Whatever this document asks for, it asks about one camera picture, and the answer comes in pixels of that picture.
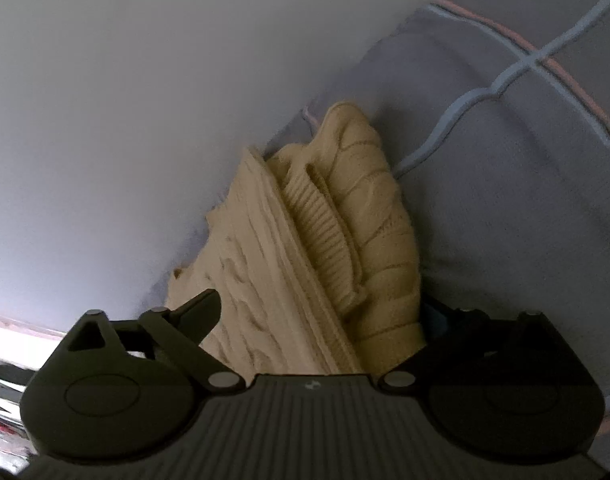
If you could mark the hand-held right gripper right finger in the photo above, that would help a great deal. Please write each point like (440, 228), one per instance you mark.
(437, 319)

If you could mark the grey-blue plaid bed sheet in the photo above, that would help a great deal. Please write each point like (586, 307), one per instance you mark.
(510, 185)

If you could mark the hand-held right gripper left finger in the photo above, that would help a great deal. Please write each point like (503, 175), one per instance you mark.
(200, 313)

